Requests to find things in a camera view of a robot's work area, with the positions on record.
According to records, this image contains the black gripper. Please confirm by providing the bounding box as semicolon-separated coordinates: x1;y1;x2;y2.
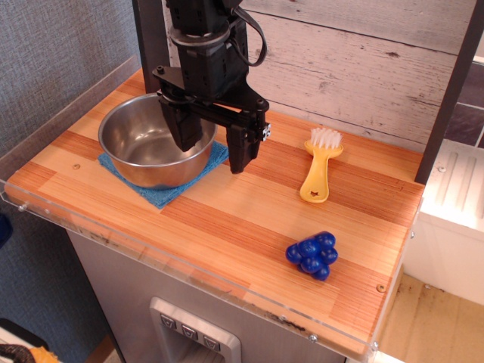
154;22;269;174

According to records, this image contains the yellow brush with white bristles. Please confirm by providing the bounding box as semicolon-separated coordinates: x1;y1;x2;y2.
299;128;343;203

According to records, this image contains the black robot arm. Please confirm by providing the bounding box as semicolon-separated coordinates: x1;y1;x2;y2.
154;1;270;174

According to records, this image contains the stainless steel bowl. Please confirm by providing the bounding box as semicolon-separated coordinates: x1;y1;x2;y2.
98;93;217;190

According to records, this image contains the blue folded cloth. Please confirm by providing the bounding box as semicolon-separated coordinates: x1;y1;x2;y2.
98;141;228;209

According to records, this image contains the clear acrylic edge guard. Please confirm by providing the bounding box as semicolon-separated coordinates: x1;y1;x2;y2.
1;57;424;362

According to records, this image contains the blue plastic grape bunch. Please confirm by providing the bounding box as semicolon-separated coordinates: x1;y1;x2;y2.
285;231;339;281

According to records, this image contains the grey toy fridge cabinet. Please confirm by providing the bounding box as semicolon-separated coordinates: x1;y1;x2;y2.
69;232;345;362

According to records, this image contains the silver dispenser button panel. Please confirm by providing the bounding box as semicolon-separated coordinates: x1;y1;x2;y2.
150;296;242;362

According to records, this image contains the white toy sink drainer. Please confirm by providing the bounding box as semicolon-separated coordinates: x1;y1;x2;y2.
403;140;483;304

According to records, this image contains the orange yellow object bottom left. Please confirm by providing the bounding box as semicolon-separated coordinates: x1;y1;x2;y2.
0;343;60;363

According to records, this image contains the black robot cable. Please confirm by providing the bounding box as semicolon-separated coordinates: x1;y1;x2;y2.
226;3;268;68

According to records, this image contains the dark left frame post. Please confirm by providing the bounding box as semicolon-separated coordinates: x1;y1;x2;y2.
132;0;170;93

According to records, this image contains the dark frame post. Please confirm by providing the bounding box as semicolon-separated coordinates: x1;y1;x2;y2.
132;0;170;93
414;0;483;185

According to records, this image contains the dark right frame post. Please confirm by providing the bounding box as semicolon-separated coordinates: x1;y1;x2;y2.
414;0;483;185

